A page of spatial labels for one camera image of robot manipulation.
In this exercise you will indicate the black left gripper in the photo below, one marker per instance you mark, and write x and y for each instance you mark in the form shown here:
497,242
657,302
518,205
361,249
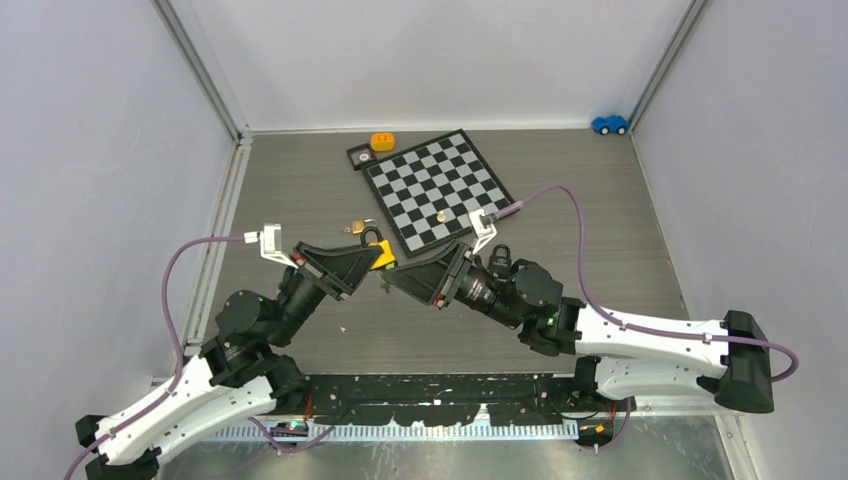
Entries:
336,270

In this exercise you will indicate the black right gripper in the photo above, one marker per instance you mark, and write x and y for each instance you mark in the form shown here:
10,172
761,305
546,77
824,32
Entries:
435,281

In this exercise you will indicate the yellow padlock black shackle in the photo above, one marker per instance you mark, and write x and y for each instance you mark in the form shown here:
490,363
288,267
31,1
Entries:
371,236

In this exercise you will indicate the small brass padlock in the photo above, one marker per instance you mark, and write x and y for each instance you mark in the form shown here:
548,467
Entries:
358,226

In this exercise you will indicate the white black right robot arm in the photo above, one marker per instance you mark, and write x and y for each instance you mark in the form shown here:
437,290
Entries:
619,354

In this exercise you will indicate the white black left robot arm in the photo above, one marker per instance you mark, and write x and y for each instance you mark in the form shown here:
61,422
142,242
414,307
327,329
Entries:
236,374

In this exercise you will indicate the black white chessboard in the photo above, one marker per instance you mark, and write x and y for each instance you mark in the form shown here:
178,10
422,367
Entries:
447,173

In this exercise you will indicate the small black square tray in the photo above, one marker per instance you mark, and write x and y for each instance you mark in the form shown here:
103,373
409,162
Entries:
360,155

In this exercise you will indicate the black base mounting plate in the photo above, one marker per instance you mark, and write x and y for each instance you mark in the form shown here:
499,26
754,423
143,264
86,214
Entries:
442,400

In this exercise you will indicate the orange toy block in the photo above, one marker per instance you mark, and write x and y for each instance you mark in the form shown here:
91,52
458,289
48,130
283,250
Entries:
382,141

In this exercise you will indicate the blue toy car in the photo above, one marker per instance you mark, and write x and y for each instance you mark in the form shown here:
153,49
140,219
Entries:
605,125

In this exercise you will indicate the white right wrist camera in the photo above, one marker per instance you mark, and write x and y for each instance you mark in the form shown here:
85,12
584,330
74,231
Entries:
484,229

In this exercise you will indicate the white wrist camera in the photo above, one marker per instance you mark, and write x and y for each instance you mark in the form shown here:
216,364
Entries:
269,241
484,229

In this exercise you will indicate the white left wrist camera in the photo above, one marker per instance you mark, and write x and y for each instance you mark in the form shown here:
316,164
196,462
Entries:
269,241

